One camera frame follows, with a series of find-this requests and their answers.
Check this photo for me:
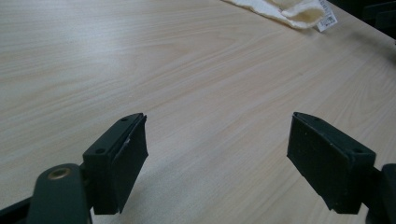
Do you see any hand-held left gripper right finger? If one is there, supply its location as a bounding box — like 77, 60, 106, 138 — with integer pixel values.
287, 111, 377, 215

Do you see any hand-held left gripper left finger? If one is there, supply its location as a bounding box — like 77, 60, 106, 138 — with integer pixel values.
82, 112, 149, 216

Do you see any white towel with label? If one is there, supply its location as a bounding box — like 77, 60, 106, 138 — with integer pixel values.
222, 0, 339, 33

